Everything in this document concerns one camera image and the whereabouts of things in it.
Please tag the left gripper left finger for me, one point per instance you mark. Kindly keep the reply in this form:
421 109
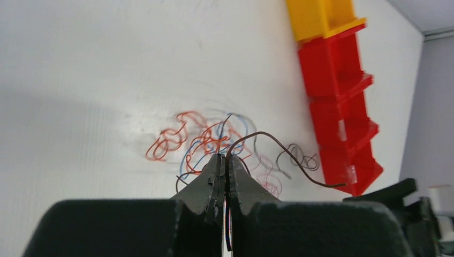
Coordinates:
204 196

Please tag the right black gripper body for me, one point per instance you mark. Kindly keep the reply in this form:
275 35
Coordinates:
420 224

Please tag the red bin next to yellow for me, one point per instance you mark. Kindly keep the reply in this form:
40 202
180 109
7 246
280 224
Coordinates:
331 67

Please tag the yellow plastic bin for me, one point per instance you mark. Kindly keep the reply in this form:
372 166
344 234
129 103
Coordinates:
321 18

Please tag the middle red plastic bin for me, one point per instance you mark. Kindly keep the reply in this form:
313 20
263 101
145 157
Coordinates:
343 123

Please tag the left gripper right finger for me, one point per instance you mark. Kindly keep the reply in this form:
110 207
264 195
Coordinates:
244 190

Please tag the end red plastic bin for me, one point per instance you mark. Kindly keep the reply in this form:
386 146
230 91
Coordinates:
356 171

